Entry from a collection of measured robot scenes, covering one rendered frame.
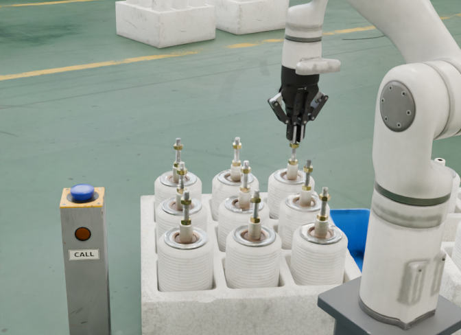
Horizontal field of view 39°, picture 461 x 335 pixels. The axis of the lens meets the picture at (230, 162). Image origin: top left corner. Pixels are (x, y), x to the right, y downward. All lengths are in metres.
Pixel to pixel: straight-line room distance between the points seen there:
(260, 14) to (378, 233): 3.11
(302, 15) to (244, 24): 2.58
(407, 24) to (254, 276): 0.51
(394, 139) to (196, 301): 0.48
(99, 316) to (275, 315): 0.32
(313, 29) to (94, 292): 0.62
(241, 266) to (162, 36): 2.42
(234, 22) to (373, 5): 2.97
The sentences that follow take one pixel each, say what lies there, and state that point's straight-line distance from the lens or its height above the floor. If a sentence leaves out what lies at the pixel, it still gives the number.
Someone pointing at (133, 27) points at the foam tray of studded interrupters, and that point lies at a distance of 3.59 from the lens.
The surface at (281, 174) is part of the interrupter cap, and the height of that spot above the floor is 0.25.
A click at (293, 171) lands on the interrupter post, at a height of 0.27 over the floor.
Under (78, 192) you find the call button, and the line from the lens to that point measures 1.11.
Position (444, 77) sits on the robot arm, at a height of 0.62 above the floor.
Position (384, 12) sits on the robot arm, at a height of 0.67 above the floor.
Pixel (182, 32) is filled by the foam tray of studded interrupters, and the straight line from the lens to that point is 3.51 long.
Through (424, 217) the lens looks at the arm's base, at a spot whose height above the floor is 0.46.
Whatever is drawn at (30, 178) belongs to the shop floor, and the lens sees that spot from 1.97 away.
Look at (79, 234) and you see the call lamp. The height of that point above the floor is 0.26.
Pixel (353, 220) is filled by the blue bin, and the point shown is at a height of 0.09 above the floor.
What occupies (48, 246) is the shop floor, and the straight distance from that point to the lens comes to 1.62.
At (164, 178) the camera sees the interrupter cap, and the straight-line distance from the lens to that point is 1.33.
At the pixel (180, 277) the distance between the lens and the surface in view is 1.10.
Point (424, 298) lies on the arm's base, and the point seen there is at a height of 0.34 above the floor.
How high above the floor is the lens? 0.81
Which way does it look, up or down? 23 degrees down
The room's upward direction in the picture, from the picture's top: 2 degrees clockwise
